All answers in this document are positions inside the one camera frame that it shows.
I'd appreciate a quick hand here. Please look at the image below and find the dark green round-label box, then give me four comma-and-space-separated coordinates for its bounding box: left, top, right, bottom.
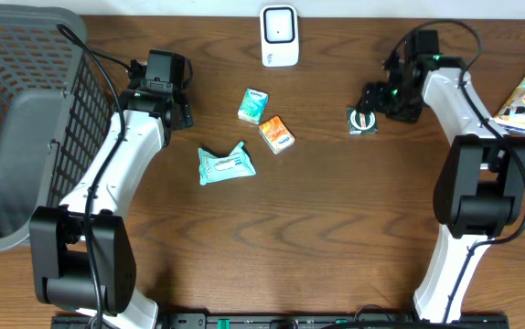
347, 107, 378, 135

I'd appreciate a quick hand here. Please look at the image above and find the teal tissue pack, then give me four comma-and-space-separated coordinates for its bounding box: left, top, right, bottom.
238, 88, 269, 124

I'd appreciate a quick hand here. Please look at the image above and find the teal wet wipes pack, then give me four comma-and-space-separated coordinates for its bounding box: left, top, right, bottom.
198, 142, 256, 186

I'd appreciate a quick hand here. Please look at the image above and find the orange tissue pack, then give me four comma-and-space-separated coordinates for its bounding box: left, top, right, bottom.
259, 116, 295, 154

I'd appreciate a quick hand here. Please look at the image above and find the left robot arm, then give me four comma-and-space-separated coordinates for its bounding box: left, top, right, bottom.
29, 49, 193, 329

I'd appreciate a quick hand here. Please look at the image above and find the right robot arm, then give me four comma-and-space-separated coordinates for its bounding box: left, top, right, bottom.
348, 22, 525, 328

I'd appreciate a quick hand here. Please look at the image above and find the white barcode scanner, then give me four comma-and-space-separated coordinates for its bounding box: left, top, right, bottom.
259, 5, 300, 68

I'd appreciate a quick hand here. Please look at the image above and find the grey plastic mesh basket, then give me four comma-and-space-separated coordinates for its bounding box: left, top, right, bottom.
0, 5, 113, 251

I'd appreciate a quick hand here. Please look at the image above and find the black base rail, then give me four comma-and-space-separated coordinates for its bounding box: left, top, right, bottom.
50, 312, 511, 329

